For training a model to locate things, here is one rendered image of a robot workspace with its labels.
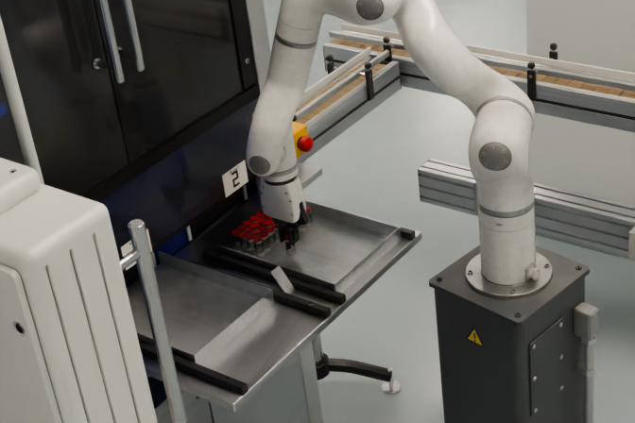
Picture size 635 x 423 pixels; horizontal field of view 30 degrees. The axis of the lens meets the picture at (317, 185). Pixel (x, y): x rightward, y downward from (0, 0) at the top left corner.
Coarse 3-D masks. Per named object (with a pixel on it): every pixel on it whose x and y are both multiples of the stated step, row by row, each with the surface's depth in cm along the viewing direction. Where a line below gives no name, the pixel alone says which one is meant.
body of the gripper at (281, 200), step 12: (264, 180) 266; (288, 180) 263; (264, 192) 268; (276, 192) 265; (288, 192) 263; (300, 192) 265; (264, 204) 270; (276, 204) 267; (288, 204) 264; (276, 216) 269; (288, 216) 266
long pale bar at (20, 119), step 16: (0, 16) 207; (0, 32) 207; (0, 48) 208; (0, 64) 210; (16, 80) 213; (16, 96) 213; (16, 112) 215; (16, 128) 217; (32, 144) 219; (32, 160) 220
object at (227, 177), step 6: (240, 162) 282; (234, 168) 281; (240, 168) 282; (246, 168) 284; (228, 174) 279; (234, 174) 281; (240, 174) 283; (246, 174) 285; (228, 180) 280; (234, 180) 282; (240, 180) 283; (246, 180) 285; (228, 186) 280; (240, 186) 284; (228, 192) 280
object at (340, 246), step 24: (312, 216) 289; (336, 216) 286; (360, 216) 281; (312, 240) 280; (336, 240) 279; (360, 240) 278; (384, 240) 270; (264, 264) 269; (288, 264) 272; (312, 264) 271; (336, 264) 270; (360, 264) 264; (336, 288) 258
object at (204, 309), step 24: (168, 264) 277; (192, 264) 271; (168, 288) 269; (192, 288) 268; (216, 288) 267; (240, 288) 264; (264, 288) 259; (144, 312) 262; (168, 312) 261; (192, 312) 260; (216, 312) 259; (240, 312) 258; (144, 336) 249; (192, 336) 252; (216, 336) 246; (192, 360) 242
